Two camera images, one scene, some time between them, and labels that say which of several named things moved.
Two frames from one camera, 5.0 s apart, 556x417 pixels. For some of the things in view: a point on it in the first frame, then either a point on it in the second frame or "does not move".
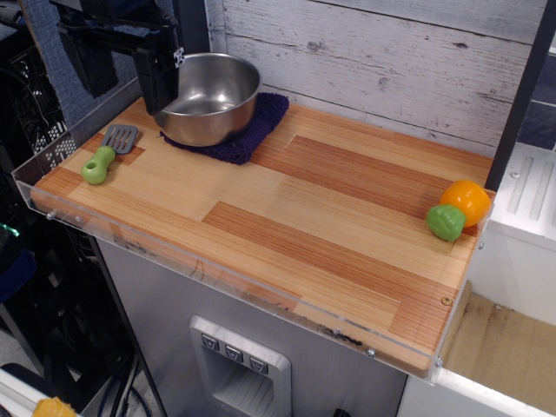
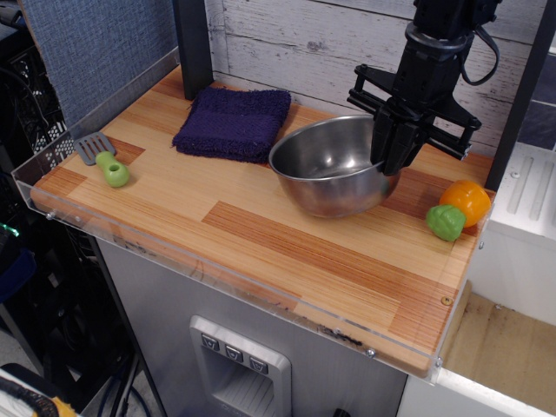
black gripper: [94, 44] to [436, 44]
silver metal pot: [217, 97] to [325, 166]
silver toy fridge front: [208, 354] does not move
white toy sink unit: [500, 356] does not move
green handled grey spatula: [117, 139] to [97, 149]
